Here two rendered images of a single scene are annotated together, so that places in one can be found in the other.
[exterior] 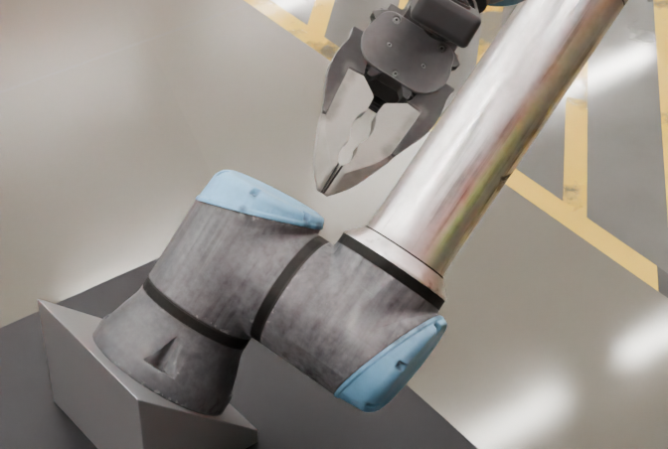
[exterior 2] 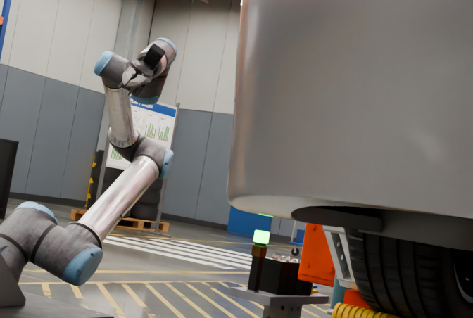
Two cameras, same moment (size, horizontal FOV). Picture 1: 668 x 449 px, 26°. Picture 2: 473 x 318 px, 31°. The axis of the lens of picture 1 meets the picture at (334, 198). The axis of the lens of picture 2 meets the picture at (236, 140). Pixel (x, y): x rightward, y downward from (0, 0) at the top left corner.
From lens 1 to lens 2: 189 cm
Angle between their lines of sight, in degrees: 46
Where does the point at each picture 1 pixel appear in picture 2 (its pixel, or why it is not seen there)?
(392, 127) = (141, 78)
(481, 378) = not seen: outside the picture
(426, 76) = (147, 72)
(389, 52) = (139, 65)
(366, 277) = (79, 229)
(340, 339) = (70, 245)
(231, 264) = (29, 224)
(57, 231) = not seen: outside the picture
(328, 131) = (127, 73)
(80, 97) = not seen: outside the picture
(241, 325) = (29, 248)
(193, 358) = (13, 253)
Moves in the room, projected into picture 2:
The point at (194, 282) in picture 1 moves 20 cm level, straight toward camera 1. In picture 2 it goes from (15, 229) to (32, 236)
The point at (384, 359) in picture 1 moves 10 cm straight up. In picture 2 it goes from (86, 252) to (91, 221)
